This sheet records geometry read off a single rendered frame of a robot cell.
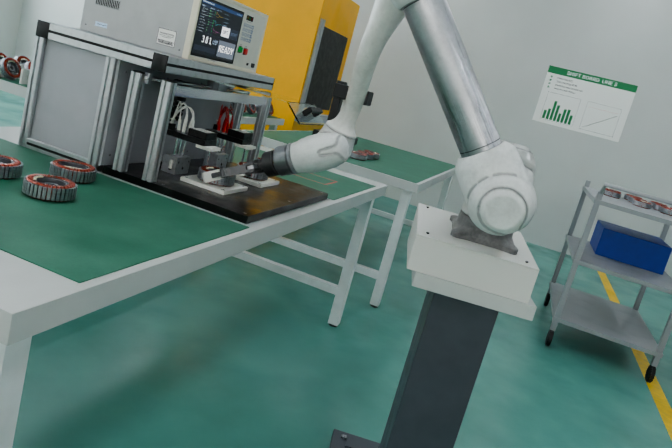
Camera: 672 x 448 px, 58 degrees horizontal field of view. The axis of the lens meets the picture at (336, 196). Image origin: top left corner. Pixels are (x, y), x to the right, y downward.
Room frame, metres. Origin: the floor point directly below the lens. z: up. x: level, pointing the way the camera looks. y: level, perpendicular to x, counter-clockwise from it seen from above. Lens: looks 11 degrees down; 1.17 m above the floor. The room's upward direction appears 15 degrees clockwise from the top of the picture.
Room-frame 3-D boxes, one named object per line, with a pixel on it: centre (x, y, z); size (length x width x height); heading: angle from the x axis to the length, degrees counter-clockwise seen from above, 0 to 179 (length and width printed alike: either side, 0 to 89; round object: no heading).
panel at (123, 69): (1.96, 0.57, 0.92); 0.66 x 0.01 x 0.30; 164
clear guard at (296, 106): (2.05, 0.29, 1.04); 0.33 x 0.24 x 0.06; 74
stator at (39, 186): (1.32, 0.63, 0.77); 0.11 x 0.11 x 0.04
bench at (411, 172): (4.23, -0.14, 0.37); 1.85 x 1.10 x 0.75; 164
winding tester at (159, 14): (1.99, 0.64, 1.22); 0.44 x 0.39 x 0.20; 164
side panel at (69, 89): (1.69, 0.81, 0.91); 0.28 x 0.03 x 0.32; 74
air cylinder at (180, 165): (1.82, 0.50, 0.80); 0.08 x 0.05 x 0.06; 164
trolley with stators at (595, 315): (3.69, -1.81, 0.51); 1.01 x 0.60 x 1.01; 164
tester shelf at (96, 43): (1.98, 0.64, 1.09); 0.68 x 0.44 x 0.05; 164
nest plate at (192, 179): (1.78, 0.36, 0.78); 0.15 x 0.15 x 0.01; 74
